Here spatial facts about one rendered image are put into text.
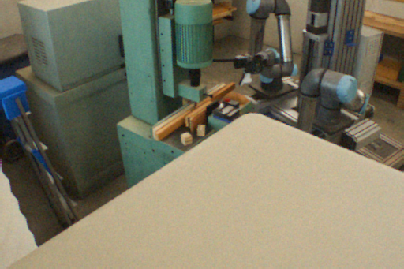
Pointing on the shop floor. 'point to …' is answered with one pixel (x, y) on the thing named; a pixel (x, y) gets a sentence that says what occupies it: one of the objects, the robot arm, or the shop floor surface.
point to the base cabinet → (139, 162)
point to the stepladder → (35, 148)
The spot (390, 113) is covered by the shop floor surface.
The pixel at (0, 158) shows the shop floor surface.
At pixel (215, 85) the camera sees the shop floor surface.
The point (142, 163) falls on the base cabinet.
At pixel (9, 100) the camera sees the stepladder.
